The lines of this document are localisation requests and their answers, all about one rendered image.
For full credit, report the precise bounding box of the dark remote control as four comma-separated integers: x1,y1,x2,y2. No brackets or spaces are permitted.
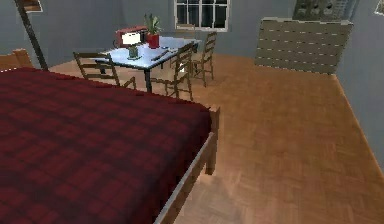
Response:
150,49,171,62

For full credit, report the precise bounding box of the blue top table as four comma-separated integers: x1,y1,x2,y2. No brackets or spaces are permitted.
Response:
94,35,203,94

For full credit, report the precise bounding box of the small green cup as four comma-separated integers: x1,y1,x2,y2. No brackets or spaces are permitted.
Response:
126,44,142,61

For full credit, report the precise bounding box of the green plant in red pot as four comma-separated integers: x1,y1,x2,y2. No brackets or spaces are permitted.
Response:
143,13,163,50

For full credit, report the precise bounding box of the white framed window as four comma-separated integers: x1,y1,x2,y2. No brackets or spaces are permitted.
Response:
173,0,231,33

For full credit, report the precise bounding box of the red box with white face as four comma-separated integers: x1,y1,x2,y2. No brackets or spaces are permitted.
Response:
113,25,149,49

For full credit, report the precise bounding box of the red plaid bed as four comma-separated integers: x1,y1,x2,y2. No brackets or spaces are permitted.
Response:
0,48,221,224

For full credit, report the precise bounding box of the grey chest of drawers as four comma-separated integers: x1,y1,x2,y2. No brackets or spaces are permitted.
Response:
254,17,354,76

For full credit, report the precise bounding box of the dark floor lamp pole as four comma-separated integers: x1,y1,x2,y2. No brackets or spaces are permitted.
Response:
13,0,50,72

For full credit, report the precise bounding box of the framed wall picture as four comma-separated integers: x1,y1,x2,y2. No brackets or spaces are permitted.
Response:
21,0,44,14

